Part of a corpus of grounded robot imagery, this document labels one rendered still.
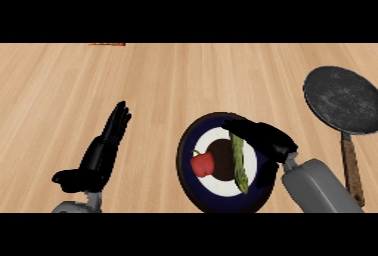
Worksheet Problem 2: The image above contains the dark grey frying pan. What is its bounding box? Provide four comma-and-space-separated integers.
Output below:
301, 65, 378, 208

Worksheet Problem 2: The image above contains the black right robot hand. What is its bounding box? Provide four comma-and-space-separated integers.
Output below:
220, 119, 300, 164

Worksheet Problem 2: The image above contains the dark blue and white plate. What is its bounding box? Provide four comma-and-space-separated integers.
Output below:
176, 111, 280, 214

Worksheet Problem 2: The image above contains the green squash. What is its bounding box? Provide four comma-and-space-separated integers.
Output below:
229, 131, 251, 195

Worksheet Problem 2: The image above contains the red bell pepper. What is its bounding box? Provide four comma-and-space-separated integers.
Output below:
189, 149, 217, 178

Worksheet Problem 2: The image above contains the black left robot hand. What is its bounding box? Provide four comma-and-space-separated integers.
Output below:
50, 100, 133, 194

